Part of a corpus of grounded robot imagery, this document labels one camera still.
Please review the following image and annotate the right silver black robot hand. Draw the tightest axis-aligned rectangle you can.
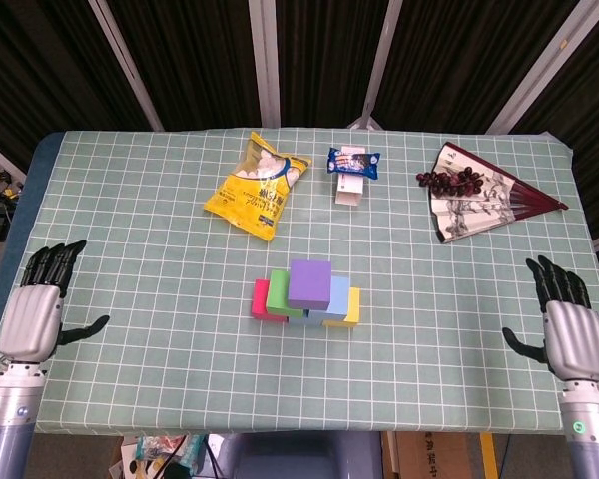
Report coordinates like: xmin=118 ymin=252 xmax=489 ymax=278
xmin=501 ymin=255 xmax=599 ymax=383

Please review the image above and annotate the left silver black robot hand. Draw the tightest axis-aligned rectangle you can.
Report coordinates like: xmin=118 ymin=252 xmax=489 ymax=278
xmin=0 ymin=239 xmax=111 ymax=365

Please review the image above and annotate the yellow foam cube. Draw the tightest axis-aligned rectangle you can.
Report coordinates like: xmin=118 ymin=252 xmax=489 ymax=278
xmin=322 ymin=286 xmax=361 ymax=330

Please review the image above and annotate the red foam cube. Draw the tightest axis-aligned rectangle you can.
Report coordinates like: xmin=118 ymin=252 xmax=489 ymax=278
xmin=252 ymin=278 xmax=289 ymax=323

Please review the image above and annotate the light blue foam cube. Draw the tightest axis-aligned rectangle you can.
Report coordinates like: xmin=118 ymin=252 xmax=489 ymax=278
xmin=308 ymin=275 xmax=351 ymax=321
xmin=288 ymin=308 xmax=326 ymax=328

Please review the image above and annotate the green foam cube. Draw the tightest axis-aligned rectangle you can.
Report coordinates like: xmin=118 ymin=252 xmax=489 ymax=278
xmin=266 ymin=268 xmax=305 ymax=320

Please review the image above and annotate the purple foam cube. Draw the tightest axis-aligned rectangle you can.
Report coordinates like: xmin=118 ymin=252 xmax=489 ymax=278
xmin=288 ymin=258 xmax=333 ymax=311

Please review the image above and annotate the yellow upright bar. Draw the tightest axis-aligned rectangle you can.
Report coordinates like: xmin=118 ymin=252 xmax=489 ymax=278
xmin=480 ymin=432 xmax=498 ymax=479

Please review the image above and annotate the painted paper folding fan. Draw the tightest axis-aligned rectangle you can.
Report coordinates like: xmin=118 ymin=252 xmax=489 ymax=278
xmin=427 ymin=141 xmax=570 ymax=245

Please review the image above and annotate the teal printed plastic bag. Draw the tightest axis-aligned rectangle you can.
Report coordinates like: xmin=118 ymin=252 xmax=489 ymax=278
xmin=134 ymin=433 xmax=207 ymax=475

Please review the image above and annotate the brown cardboard box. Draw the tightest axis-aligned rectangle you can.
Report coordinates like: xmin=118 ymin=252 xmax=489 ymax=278
xmin=382 ymin=431 xmax=485 ymax=479

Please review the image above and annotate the dark red grape bunch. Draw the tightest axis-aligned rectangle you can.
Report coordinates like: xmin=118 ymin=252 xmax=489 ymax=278
xmin=415 ymin=168 xmax=485 ymax=198

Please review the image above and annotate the yellow snack bag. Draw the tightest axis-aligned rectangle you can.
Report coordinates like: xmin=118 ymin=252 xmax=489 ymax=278
xmin=203 ymin=131 xmax=314 ymax=244

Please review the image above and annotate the green checkered tablecloth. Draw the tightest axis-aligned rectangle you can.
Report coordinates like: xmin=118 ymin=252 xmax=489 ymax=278
xmin=0 ymin=128 xmax=599 ymax=434

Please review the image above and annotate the blue cookie packet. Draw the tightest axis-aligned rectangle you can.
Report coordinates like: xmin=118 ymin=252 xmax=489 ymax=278
xmin=327 ymin=146 xmax=383 ymax=180

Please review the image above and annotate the blue-grey robot torso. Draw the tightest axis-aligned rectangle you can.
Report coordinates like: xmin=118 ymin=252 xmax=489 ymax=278
xmin=214 ymin=431 xmax=384 ymax=479

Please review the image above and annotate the tangled cable bundle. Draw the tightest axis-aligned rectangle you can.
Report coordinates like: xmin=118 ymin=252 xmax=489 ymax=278
xmin=0 ymin=169 xmax=25 ymax=211

